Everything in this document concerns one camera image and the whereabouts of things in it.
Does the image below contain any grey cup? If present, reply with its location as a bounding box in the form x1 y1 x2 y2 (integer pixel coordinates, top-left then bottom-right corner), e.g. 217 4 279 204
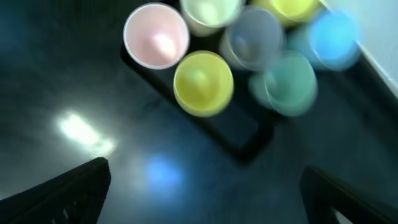
219 6 285 72

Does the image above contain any green cup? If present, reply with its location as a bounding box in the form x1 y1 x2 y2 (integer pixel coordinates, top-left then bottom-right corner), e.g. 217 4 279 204
248 50 318 118

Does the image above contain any blue cup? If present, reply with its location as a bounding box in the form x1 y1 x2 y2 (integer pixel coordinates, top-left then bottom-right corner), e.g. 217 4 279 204
287 9 361 72

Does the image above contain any white cup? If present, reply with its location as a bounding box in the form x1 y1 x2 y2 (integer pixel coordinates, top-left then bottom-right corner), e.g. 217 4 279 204
179 0 245 37

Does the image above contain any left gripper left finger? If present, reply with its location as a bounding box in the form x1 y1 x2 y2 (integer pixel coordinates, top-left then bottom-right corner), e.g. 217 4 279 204
0 157 112 224

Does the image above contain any yellow cup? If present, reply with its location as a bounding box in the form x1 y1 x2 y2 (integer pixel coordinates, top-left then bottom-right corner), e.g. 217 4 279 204
250 0 323 28
172 50 235 118

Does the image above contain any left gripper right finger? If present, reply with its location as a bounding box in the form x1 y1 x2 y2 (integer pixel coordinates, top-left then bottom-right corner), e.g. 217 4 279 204
298 164 398 224

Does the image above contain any pink cup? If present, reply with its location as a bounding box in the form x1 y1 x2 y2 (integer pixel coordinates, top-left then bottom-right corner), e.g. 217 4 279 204
123 2 190 70

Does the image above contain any black tray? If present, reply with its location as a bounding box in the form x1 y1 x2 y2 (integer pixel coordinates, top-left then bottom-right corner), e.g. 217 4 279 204
119 0 364 166

